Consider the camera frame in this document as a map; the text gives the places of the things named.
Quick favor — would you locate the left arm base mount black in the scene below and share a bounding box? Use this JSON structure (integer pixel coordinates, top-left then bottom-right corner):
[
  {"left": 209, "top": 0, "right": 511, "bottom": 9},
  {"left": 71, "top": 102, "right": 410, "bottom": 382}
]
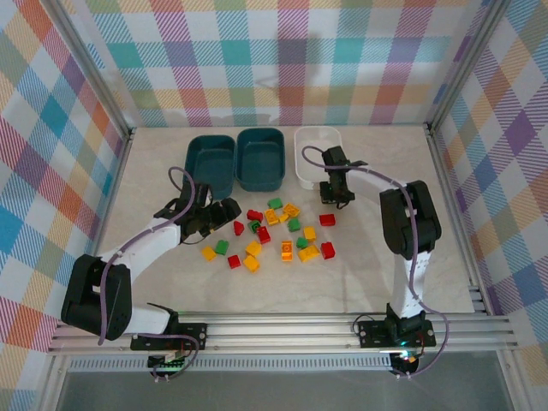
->
[{"left": 129, "top": 319, "right": 210, "bottom": 351}]

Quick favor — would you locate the white plastic container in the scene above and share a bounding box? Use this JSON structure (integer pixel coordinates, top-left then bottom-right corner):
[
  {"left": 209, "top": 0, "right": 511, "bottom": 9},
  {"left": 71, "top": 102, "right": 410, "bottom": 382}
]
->
[{"left": 293, "top": 126, "right": 344, "bottom": 191}]

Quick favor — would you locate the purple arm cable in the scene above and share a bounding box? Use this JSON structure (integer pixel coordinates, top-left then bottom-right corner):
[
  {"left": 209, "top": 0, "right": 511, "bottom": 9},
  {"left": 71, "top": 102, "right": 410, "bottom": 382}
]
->
[
  {"left": 97, "top": 165, "right": 197, "bottom": 347},
  {"left": 301, "top": 145, "right": 450, "bottom": 378}
]

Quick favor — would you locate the grey slotted cable duct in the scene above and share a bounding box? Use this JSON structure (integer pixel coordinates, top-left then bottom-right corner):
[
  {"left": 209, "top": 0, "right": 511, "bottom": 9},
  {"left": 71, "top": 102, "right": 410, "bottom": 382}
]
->
[{"left": 67, "top": 356, "right": 397, "bottom": 374}]

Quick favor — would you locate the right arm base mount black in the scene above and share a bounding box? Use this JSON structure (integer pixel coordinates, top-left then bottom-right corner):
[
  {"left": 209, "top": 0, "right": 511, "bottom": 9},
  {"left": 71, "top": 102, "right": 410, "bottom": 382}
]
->
[{"left": 356, "top": 315, "right": 437, "bottom": 348}]

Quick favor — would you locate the aluminium frame post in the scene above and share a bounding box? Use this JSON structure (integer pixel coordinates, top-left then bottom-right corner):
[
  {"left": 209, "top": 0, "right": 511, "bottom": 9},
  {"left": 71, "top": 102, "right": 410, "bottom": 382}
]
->
[
  {"left": 42, "top": 0, "right": 134, "bottom": 137},
  {"left": 424, "top": 0, "right": 515, "bottom": 129}
]

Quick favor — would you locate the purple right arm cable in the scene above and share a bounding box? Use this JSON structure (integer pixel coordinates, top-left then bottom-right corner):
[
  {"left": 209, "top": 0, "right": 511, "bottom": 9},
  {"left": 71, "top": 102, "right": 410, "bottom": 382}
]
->
[{"left": 301, "top": 145, "right": 450, "bottom": 378}]

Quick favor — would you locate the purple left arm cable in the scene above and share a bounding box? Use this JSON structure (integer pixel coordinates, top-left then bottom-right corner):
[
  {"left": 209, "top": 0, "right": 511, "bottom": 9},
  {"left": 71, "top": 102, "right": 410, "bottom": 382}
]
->
[{"left": 97, "top": 165, "right": 197, "bottom": 347}]

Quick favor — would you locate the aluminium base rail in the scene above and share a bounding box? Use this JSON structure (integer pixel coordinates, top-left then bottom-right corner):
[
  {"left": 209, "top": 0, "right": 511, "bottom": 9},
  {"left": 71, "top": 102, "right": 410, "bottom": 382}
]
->
[{"left": 45, "top": 311, "right": 517, "bottom": 357}]

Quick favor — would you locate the aluminium side rail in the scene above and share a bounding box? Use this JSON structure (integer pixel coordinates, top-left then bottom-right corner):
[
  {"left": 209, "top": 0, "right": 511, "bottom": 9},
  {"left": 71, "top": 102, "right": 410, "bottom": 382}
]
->
[
  {"left": 424, "top": 122, "right": 491, "bottom": 316},
  {"left": 87, "top": 128, "right": 137, "bottom": 258}
]

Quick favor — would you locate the teal plastic container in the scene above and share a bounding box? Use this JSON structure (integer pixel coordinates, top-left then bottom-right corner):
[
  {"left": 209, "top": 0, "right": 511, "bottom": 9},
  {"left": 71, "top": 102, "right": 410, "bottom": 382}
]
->
[
  {"left": 183, "top": 134, "right": 238, "bottom": 201},
  {"left": 235, "top": 128, "right": 287, "bottom": 194}
]

